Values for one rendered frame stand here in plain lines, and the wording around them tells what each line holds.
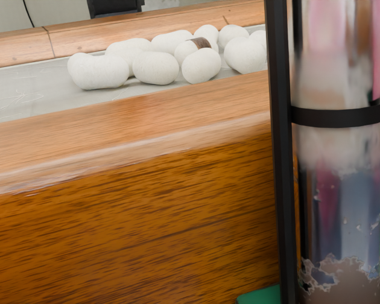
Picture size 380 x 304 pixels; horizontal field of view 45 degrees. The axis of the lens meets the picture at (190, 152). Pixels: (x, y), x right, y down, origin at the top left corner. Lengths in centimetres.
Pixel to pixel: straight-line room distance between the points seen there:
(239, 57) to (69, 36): 24
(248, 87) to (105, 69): 15
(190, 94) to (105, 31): 34
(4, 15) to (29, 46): 188
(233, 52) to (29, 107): 12
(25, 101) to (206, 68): 11
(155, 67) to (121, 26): 22
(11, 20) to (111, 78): 208
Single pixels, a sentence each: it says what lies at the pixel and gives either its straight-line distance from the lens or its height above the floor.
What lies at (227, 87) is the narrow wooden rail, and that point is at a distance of 15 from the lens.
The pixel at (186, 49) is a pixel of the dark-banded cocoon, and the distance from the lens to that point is 31.
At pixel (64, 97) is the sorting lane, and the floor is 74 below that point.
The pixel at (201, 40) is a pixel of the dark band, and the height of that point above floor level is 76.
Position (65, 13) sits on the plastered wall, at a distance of 239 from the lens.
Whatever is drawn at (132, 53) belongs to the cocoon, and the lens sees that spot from 32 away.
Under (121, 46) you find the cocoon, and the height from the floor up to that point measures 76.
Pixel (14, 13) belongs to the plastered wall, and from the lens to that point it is 236.
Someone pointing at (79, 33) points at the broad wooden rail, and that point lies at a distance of 48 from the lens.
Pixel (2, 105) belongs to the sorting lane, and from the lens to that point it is 30.
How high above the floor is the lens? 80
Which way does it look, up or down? 21 degrees down
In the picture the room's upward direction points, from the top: 7 degrees counter-clockwise
